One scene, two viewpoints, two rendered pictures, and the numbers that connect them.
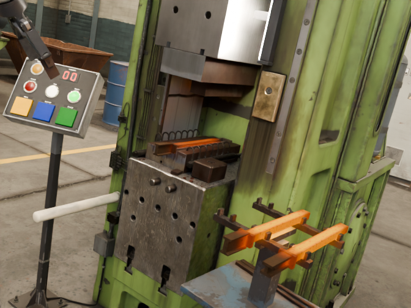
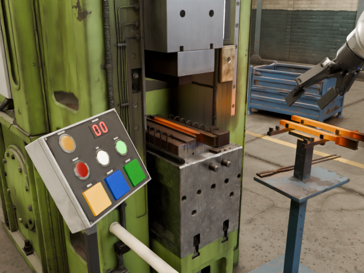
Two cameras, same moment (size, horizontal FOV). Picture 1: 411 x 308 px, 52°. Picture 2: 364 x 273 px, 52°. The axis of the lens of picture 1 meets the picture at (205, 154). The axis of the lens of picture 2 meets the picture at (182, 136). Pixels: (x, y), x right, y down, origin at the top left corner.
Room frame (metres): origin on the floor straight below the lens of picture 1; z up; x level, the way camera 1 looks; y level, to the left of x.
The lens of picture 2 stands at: (1.20, 1.62, 1.53)
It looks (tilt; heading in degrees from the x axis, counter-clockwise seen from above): 19 degrees down; 288
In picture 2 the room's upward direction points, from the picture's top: straight up
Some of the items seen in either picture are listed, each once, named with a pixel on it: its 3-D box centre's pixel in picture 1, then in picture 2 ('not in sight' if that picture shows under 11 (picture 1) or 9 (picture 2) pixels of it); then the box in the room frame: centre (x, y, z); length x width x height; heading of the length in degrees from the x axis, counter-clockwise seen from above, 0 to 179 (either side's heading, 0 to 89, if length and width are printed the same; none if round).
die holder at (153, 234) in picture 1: (196, 209); (174, 180); (1.78, -0.01, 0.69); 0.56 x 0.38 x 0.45; 148
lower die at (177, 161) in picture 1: (196, 150); (166, 134); (1.80, 0.04, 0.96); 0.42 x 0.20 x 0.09; 148
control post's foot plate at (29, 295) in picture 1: (38, 295); not in sight; (1.85, 0.67, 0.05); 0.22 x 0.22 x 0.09; 58
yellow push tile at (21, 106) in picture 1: (22, 107); (96, 199); (1.73, 0.79, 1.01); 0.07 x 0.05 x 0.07; 83
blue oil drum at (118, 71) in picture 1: (125, 94); not in sight; (6.28, 1.34, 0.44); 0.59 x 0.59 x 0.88
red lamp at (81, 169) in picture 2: (30, 86); (81, 169); (1.78, 0.78, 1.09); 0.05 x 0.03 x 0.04; 58
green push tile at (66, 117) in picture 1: (66, 117); (134, 173); (1.71, 0.59, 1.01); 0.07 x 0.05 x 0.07; 83
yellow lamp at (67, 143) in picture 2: (37, 68); (67, 143); (1.82, 0.78, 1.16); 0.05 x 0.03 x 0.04; 58
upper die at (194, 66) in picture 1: (212, 67); (165, 57); (1.80, 0.04, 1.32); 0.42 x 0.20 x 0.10; 148
